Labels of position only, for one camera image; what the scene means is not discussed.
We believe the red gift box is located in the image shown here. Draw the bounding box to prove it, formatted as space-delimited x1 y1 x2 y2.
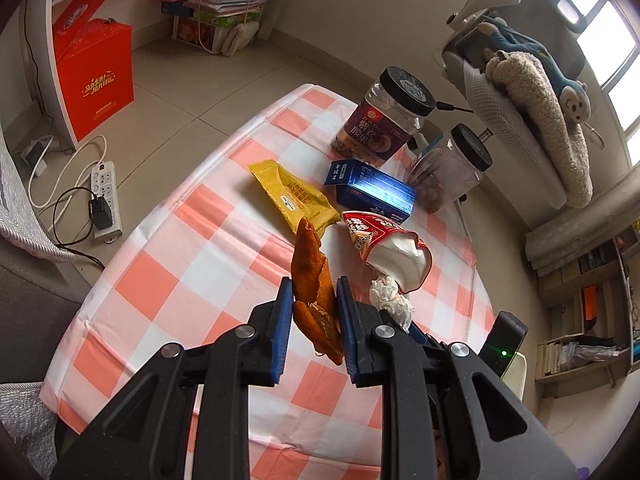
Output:
52 0 134 142

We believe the beige fleece blanket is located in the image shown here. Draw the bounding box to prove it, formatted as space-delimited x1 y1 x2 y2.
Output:
485 50 592 208

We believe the wooden desk shelf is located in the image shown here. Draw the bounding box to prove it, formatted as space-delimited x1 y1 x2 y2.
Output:
535 224 639 398

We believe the red instant noodle bowl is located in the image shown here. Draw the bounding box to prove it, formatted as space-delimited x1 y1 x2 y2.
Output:
342 210 433 294

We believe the grey sofa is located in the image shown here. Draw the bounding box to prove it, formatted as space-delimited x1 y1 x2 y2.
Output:
1 143 90 479

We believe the white power strip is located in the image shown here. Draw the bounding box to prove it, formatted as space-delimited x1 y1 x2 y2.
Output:
90 160 122 244

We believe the white trash bin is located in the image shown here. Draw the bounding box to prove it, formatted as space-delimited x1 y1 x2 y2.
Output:
501 352 527 400

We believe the white bookshelf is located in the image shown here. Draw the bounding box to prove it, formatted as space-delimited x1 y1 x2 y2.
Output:
19 0 241 151

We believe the clear jar black lid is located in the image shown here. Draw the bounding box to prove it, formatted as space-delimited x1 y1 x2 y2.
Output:
407 124 492 214

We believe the yellow snack packet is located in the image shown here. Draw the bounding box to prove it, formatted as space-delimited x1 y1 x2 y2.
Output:
248 159 341 237

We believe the white tissue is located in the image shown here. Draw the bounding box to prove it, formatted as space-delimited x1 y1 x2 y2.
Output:
369 275 414 333

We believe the grey office chair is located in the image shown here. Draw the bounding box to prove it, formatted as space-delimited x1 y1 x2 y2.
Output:
435 0 592 209

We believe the beige window curtain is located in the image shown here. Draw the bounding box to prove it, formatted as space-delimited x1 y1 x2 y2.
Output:
525 165 640 278

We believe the purple label nut jar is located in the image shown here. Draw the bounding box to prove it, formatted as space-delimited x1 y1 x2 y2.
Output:
331 66 436 168

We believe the blue monkey plush toy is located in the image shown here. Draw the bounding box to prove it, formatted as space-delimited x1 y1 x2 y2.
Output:
477 16 591 124

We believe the pink checkered tablecloth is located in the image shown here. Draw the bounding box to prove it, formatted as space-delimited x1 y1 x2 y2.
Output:
38 83 497 480

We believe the dark blue carton box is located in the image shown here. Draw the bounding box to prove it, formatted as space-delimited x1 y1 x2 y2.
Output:
324 159 416 224

